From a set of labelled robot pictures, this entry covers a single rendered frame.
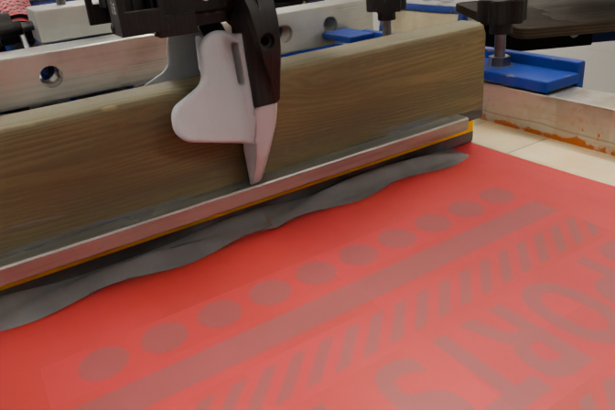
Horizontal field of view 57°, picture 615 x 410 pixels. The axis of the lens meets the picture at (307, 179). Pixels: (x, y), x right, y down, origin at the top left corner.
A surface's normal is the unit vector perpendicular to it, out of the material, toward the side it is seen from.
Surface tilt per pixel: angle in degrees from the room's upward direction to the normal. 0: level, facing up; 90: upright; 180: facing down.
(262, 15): 77
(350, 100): 90
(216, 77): 83
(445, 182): 0
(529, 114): 90
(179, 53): 96
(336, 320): 0
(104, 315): 0
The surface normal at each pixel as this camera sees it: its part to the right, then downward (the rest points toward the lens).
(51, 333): -0.08, -0.91
